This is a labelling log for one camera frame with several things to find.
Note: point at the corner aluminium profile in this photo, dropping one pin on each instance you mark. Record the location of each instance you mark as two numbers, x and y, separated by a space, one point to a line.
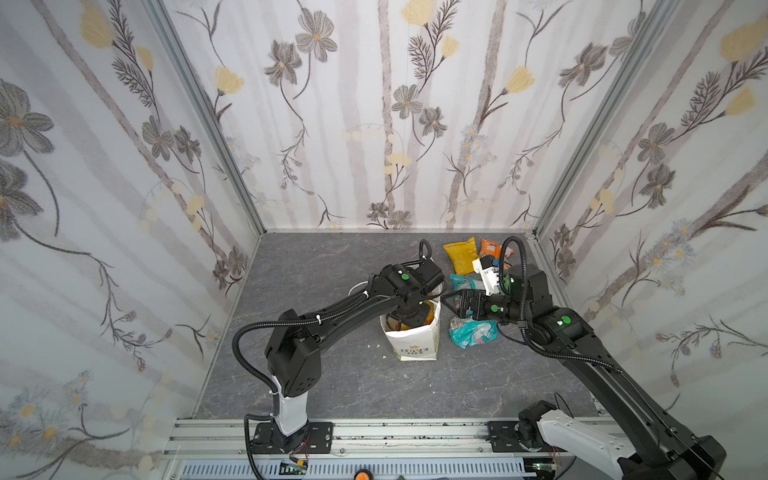
203 107
648 36

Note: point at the white slotted cable duct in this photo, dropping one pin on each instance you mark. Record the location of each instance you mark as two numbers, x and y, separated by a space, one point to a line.
414 468

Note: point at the orange black knob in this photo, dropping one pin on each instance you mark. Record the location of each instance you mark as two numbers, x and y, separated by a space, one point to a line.
363 475

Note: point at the small green circuit board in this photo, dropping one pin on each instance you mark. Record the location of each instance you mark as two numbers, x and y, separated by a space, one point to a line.
292 467

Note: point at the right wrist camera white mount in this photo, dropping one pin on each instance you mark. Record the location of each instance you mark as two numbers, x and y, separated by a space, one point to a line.
487 267

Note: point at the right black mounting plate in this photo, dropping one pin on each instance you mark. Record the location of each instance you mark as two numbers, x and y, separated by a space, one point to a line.
503 437

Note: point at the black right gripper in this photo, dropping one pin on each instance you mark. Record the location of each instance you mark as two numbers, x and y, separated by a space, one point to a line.
475 303

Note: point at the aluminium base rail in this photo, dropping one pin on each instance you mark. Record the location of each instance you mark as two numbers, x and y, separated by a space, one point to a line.
351 439

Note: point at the orange yellow snack packet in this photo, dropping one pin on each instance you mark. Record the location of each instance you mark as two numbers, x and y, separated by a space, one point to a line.
388 321

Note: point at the left corner aluminium profile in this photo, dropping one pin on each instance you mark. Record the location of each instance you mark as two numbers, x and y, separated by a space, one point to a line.
203 107

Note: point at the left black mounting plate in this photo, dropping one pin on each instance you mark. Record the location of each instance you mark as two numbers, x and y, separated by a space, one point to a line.
313 438

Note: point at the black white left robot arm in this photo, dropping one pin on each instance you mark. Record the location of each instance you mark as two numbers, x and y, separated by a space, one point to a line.
401 291

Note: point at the teal snack packet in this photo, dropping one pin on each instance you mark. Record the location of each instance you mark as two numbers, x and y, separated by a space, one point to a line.
461 282
467 333

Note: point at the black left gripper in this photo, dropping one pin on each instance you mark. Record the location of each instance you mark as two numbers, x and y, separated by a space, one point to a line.
413 306

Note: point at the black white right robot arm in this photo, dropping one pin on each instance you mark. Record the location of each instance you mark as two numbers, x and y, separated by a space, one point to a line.
657 447

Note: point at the black mounting plate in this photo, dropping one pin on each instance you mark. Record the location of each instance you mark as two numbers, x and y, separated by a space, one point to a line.
503 437
313 438

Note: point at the white green paper bag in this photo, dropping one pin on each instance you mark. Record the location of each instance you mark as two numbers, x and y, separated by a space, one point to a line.
417 343

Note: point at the right corner aluminium profile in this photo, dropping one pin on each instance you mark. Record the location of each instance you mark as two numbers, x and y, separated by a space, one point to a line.
648 36

